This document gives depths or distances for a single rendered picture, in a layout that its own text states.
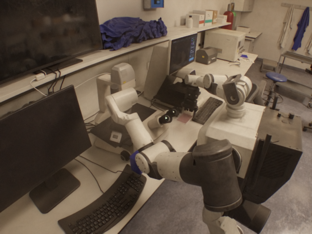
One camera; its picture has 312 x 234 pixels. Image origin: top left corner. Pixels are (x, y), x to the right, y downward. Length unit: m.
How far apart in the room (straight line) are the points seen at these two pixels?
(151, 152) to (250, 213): 0.45
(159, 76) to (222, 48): 1.73
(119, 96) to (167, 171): 0.33
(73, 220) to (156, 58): 1.22
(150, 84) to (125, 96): 0.91
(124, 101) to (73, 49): 0.63
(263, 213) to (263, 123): 0.39
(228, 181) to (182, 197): 1.45
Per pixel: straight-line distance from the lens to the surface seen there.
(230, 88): 0.52
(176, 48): 1.40
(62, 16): 1.21
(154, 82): 1.57
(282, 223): 2.05
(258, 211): 0.84
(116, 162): 1.14
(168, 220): 1.74
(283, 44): 6.29
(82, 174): 1.13
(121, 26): 1.53
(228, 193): 0.44
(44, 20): 1.16
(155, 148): 0.64
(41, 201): 1.11
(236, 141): 0.52
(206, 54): 2.72
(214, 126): 0.54
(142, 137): 0.67
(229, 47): 3.03
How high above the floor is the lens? 1.59
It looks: 35 degrees down
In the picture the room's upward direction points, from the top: straight up
